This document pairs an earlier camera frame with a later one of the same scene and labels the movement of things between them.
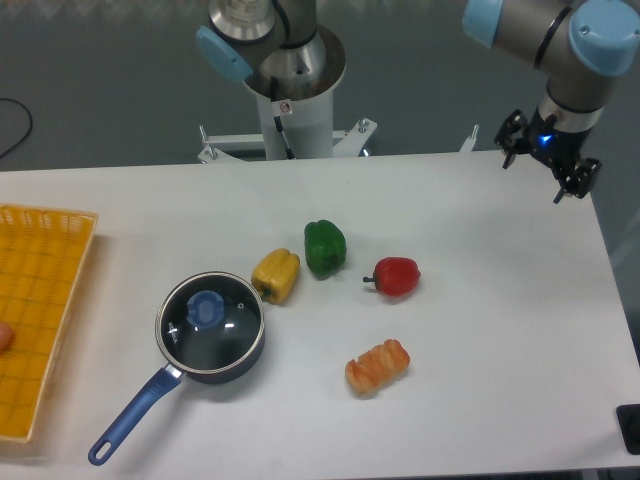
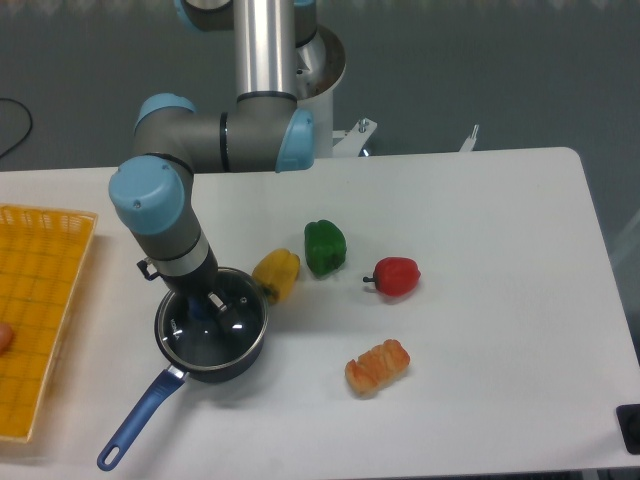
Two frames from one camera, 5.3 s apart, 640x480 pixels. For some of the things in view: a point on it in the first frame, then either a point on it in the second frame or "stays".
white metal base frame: (345, 143) stays
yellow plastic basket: (43, 256) stays
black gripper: (558, 150) -> (195, 285)
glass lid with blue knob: (209, 322) stays
